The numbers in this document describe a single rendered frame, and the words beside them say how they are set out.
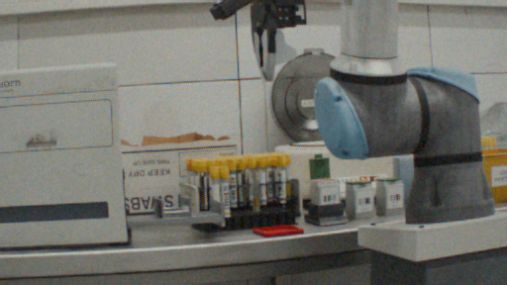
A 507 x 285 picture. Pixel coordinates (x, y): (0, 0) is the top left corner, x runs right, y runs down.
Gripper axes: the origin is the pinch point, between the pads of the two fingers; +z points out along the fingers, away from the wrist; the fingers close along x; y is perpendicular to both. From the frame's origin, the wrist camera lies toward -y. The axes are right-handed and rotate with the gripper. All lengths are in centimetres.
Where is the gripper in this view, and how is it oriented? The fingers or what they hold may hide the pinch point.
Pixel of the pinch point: (264, 74)
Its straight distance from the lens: 189.7
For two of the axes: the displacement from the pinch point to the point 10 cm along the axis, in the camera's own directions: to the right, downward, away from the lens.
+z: 0.4, 10.0, 0.5
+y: 9.5, -0.6, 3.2
